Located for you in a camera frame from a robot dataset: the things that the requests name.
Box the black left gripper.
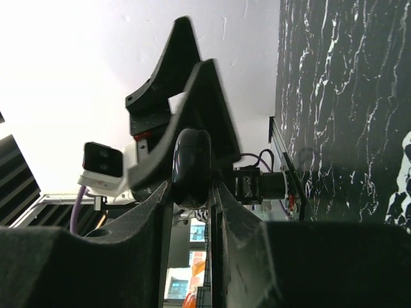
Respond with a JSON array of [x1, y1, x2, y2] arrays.
[[125, 16, 241, 192]]

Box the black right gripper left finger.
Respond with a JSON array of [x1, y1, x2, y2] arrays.
[[1, 182, 173, 307]]

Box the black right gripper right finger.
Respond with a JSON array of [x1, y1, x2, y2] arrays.
[[209, 181, 410, 307]]

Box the black round earbud case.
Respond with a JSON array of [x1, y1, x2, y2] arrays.
[[171, 128, 211, 210]]

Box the aluminium frame rail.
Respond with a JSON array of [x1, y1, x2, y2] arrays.
[[268, 116, 307, 221]]

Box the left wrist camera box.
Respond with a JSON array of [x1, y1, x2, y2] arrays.
[[78, 142, 137, 198]]

